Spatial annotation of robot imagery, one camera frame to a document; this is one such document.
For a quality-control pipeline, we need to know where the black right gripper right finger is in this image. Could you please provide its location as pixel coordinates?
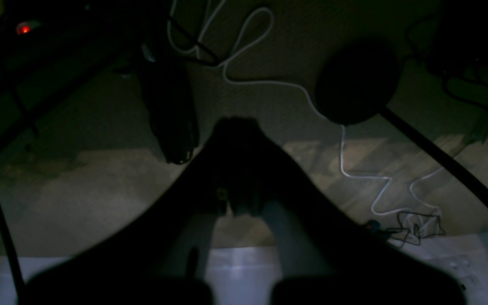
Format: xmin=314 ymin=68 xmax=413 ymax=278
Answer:
xmin=244 ymin=118 xmax=466 ymax=305

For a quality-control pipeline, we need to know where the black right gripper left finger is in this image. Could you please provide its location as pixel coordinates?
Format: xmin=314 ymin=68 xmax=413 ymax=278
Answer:
xmin=19 ymin=117 xmax=244 ymax=305

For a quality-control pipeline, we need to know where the round black stool base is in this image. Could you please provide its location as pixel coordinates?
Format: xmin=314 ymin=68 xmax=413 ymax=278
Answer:
xmin=314 ymin=37 xmax=401 ymax=126

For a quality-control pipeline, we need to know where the black power strip red light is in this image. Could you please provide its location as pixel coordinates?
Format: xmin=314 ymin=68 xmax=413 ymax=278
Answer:
xmin=0 ymin=17 xmax=113 ymax=111

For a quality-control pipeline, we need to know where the black cable on floor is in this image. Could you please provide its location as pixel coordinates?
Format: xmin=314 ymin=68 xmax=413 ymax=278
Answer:
xmin=365 ymin=210 xmax=446 ymax=246

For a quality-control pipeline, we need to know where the white cable on floor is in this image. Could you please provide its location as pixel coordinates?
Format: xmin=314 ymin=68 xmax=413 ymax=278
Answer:
xmin=167 ymin=0 xmax=446 ymax=246

